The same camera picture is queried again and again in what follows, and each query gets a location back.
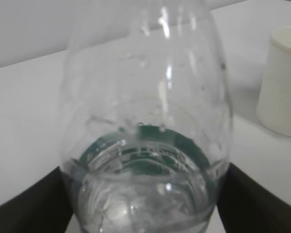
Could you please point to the clear green-label water bottle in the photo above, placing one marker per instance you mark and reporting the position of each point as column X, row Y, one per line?
column 145, row 115

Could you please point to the white paper cup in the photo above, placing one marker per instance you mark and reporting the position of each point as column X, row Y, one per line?
column 274, row 104

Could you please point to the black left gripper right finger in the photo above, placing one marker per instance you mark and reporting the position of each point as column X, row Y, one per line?
column 244, row 206

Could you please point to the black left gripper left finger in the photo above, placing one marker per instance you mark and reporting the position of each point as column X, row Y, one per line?
column 42, row 208

